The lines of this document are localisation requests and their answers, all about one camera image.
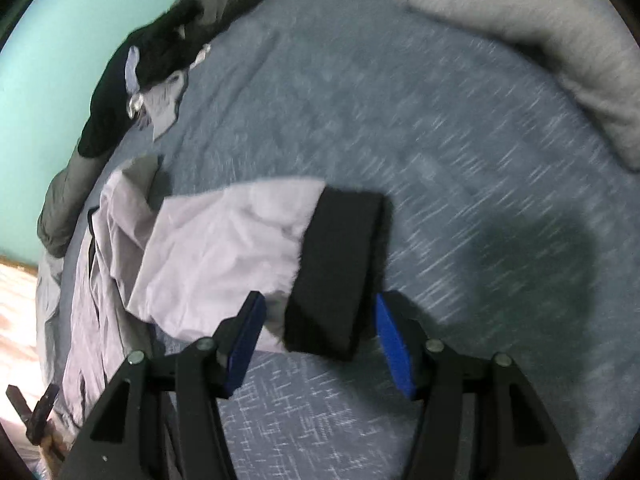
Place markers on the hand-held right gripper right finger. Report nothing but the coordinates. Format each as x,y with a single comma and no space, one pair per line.
395,345

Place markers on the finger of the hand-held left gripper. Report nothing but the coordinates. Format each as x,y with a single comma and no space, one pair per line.
42,412
19,400

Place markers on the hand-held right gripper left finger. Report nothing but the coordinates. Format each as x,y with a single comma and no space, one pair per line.
245,345

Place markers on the grey jacket with black trim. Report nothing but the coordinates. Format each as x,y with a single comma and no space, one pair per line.
225,245

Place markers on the pink curtain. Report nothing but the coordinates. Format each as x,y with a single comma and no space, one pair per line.
17,335

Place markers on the light grey blanket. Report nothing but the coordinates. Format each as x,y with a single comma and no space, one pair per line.
50,310

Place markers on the bed with blue sheet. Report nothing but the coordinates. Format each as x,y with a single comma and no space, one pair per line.
400,160

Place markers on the dark grey rolled duvet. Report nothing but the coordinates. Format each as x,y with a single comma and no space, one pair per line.
65,195

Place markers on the grey pants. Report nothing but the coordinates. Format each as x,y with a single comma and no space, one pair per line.
165,105

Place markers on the shiny silver cloth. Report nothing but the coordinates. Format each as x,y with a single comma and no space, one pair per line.
133,105

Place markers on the black garment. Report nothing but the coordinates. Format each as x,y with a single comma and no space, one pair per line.
115,95

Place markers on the pale blue cloth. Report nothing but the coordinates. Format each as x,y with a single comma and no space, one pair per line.
131,67

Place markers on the wooden window frame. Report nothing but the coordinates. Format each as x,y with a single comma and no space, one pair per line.
17,265

